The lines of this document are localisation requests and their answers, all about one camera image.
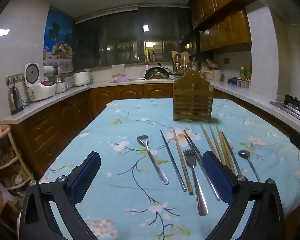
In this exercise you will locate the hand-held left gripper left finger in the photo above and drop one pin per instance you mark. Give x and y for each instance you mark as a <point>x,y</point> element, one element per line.
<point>86,177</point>

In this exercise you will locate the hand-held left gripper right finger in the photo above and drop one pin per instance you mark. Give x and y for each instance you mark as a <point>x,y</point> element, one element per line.
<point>216,177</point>

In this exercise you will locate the wooden chopstick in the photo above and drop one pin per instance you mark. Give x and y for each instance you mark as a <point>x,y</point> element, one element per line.
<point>208,140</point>
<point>181,160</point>
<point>216,142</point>
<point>227,152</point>
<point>223,147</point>

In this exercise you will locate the metal spoon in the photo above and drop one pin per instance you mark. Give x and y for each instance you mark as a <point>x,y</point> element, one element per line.
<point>243,153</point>

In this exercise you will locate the wooden utensil holder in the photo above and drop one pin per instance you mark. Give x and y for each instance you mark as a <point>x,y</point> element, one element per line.
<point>192,97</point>

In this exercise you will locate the dish rack with utensils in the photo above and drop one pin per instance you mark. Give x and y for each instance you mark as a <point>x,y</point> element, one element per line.
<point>183,62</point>

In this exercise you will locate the metal fork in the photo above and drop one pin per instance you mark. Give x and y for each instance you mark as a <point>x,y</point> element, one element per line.
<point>196,182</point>
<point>155,162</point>

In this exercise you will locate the gas stove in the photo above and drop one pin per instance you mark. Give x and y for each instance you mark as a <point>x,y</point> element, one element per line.
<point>293,105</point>

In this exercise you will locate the dark metal chopstick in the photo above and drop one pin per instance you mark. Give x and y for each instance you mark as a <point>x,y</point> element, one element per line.
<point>193,145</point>

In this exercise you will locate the wooden base cabinets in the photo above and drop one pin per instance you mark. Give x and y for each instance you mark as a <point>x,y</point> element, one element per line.
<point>65,120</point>

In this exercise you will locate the blue floral tablecloth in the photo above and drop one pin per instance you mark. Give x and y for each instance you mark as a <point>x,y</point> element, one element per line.
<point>130,120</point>

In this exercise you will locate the rattan shelf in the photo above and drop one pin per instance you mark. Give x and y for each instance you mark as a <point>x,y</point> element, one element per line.
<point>5,160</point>

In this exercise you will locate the white countertop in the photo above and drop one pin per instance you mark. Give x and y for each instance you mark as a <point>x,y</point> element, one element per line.
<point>47,100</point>

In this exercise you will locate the small white appliance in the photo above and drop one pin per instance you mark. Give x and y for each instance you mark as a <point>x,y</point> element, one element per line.
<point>61,86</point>

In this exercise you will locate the white pink rice cooker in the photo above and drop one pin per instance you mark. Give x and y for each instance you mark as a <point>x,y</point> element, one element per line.
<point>41,90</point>

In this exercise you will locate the white electric pot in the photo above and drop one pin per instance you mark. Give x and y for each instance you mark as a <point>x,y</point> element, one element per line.
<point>82,78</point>

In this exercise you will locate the purple cloth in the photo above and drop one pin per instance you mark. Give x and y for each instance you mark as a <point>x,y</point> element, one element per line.
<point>122,79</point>

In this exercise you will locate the pink stacked containers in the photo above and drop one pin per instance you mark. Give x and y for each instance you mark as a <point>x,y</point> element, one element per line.
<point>212,72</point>

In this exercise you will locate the steel electric kettle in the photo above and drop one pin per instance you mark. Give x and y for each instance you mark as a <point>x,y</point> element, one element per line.
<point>15,100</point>

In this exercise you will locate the hanging beige towel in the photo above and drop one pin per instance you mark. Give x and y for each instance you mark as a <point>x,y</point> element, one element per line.
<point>118,70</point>

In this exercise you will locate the paper towel roll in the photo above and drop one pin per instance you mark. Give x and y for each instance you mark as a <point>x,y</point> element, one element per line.
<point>49,70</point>

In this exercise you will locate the black frying pan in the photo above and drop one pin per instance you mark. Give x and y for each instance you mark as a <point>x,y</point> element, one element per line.
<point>156,73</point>

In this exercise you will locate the sink faucet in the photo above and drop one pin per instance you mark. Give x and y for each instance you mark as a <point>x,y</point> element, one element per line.
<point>142,58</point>

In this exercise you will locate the white spray bottle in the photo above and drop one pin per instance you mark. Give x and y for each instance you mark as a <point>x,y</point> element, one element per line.
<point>153,56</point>

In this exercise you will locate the yellow detergent bottle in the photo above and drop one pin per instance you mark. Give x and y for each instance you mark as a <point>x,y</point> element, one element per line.
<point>147,54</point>

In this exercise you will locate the dark kitchen window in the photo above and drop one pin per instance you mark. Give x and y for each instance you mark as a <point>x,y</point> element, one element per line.
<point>120,40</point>

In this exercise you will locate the wall socket strip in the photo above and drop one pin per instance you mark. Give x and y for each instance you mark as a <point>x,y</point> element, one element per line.
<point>13,78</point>

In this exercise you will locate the beach wall poster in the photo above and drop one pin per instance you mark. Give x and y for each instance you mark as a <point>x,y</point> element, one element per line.
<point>58,37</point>

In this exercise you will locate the wooden wall cabinets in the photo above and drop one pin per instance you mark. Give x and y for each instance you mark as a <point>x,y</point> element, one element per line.
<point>222,12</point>

